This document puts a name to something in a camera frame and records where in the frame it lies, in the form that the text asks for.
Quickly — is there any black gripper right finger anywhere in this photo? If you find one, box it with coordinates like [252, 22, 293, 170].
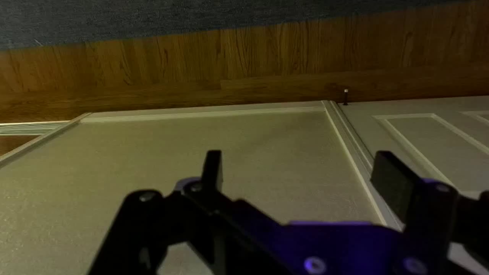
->
[368, 150, 489, 275]

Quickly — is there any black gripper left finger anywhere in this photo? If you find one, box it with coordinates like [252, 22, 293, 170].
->
[86, 149, 290, 275]

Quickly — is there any white door casing trim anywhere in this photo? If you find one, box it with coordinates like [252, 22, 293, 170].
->
[321, 100, 405, 230]

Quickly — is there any white baseboard strip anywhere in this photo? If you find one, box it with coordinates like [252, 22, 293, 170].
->
[78, 100, 327, 126]

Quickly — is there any white panelled door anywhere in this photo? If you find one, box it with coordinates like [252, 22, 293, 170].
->
[339, 95, 489, 275]

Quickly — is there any dark blue carpet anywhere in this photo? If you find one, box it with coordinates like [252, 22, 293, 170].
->
[0, 0, 472, 52]

